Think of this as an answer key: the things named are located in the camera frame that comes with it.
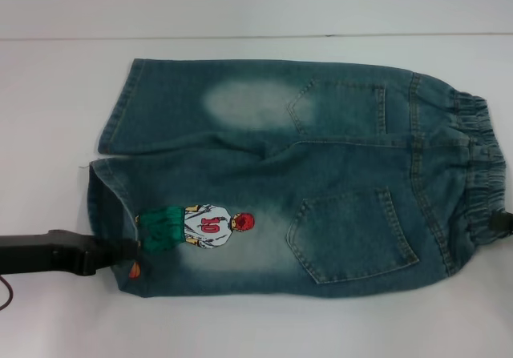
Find blue denim shorts with embroidery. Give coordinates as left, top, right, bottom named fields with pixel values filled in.
left=78, top=57, right=512, bottom=301

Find brown left gripper cable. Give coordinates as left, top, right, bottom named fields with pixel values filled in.
left=0, top=276, right=15, bottom=315

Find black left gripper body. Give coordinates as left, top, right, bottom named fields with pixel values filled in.
left=0, top=228, right=98, bottom=278

